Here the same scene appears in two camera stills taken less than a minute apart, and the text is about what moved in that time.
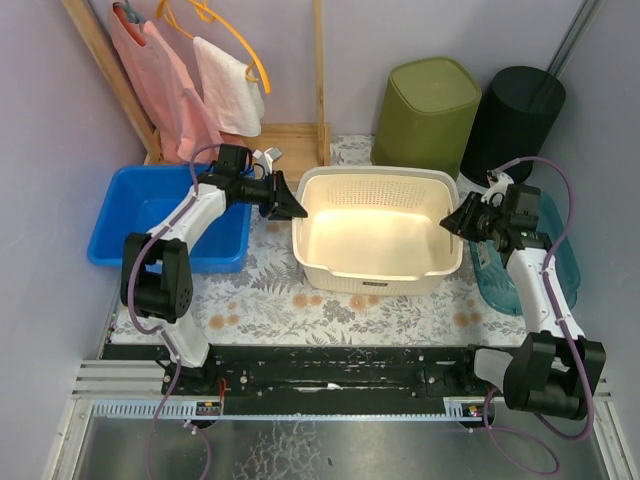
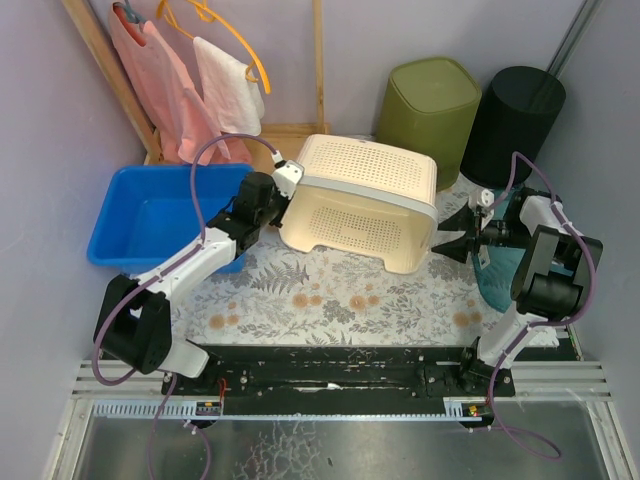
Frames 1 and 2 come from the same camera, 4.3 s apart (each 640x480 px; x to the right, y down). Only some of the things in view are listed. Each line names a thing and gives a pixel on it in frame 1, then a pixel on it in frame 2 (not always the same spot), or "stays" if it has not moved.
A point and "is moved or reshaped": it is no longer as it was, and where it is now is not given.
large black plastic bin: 514,122 stays
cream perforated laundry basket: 372,230 is moved or reshaped
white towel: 236,101 stays
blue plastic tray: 128,199 stays
